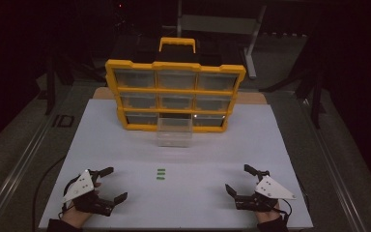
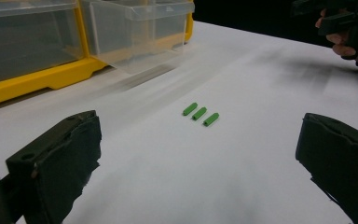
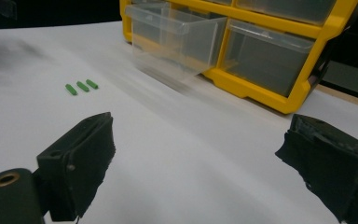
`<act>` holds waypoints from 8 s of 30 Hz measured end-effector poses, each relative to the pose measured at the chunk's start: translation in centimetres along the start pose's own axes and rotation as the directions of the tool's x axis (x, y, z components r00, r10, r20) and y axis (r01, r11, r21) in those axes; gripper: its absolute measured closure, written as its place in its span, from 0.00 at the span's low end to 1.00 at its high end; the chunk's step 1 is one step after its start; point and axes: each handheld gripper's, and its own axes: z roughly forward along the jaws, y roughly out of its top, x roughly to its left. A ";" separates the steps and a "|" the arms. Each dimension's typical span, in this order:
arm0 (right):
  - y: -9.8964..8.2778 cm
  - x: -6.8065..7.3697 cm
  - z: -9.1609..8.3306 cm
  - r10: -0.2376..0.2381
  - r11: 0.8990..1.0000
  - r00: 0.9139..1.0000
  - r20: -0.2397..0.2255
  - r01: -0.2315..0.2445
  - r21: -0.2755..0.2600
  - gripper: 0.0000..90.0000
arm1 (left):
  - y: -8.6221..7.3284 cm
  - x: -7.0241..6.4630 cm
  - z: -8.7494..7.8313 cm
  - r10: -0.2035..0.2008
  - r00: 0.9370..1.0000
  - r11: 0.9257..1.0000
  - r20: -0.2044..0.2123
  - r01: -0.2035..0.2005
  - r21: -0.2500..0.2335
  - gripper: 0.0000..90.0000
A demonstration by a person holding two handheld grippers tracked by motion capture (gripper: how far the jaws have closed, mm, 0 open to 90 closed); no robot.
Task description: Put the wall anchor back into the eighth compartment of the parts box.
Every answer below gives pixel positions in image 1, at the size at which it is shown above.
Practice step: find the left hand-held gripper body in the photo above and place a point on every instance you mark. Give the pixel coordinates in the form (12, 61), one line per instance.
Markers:
(80, 188)

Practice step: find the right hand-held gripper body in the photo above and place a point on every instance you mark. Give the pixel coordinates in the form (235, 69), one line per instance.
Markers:
(270, 190)

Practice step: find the clear plastic drawer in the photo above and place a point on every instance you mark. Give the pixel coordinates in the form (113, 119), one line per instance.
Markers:
(174, 137)

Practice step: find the yellow parts organizer cabinet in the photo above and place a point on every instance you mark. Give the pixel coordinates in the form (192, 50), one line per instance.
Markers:
(174, 66)

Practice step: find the person's right hand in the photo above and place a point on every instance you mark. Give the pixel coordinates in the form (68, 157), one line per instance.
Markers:
(265, 216)

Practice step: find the person's left hand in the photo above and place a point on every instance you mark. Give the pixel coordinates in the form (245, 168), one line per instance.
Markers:
(74, 217)

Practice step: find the white table cover sheet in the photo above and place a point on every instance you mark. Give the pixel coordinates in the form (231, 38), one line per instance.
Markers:
(190, 193)

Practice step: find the dark stand leg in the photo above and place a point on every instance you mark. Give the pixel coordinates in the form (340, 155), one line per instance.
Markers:
(316, 103)

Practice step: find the set of closed clear drawers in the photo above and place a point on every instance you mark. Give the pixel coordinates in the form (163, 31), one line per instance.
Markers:
(135, 79)

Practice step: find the metal floor rail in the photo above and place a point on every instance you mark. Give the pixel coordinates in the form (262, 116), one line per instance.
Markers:
(335, 167)
(19, 167)

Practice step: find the grey metal stand frame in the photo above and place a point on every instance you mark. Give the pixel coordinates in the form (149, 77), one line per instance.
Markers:
(219, 24)

